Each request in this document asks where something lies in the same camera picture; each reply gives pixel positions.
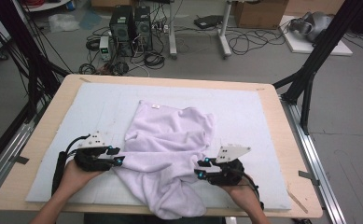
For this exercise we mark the pale lilac towel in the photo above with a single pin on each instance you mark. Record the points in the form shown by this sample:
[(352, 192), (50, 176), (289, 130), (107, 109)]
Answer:
[(166, 149)]

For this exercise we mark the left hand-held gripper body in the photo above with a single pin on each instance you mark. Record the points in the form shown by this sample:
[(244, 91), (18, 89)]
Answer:
[(92, 155)]

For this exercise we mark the large black computer tower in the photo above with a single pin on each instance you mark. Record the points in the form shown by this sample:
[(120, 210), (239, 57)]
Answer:
[(121, 28)]

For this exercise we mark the person's right hand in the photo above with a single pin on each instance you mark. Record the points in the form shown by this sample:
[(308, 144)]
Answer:
[(241, 194)]

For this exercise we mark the aluminium rail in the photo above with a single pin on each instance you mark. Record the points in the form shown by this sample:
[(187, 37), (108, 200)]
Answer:
[(8, 152), (316, 168)]

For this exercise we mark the person's left hand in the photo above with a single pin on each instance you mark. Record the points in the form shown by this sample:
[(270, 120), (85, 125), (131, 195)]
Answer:
[(76, 180)]

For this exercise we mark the thin wooden stick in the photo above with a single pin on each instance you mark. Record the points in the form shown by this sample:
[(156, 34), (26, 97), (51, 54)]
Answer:
[(298, 201)]

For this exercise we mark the grey tape strip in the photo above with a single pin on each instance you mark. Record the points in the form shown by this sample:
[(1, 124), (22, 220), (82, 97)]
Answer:
[(308, 176)]

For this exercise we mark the white desk leg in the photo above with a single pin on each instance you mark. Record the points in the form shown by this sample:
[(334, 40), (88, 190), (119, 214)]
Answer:
[(172, 34), (224, 37)]

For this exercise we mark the white power supply unit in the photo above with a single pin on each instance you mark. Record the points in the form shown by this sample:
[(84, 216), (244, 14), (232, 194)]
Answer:
[(104, 48)]

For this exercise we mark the white floor board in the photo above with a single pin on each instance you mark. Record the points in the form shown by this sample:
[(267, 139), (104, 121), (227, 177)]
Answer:
[(300, 46)]

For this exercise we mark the clear plastic bag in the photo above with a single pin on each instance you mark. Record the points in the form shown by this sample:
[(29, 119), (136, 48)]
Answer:
[(63, 23)]

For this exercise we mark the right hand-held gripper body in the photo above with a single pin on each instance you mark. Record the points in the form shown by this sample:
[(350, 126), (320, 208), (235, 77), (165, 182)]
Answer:
[(229, 169)]

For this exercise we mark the black tape strip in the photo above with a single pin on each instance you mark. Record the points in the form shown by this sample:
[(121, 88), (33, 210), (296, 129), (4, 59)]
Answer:
[(20, 160)]

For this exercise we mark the large cardboard box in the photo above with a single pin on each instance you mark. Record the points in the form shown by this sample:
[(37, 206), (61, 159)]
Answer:
[(260, 14)]

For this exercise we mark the white foam mat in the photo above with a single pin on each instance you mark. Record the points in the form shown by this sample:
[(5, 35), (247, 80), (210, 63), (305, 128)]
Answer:
[(92, 102)]

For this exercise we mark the narrow black computer tower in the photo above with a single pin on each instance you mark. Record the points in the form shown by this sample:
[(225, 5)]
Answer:
[(143, 28)]

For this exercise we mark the flat black box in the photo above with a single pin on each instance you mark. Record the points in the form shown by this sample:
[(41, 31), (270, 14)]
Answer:
[(207, 21)]

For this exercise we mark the blue-grey floor sheet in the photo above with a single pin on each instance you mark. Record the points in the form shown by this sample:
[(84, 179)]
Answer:
[(90, 19)]

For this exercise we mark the grey helmet device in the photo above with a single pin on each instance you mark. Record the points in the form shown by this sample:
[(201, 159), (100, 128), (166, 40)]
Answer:
[(313, 26)]

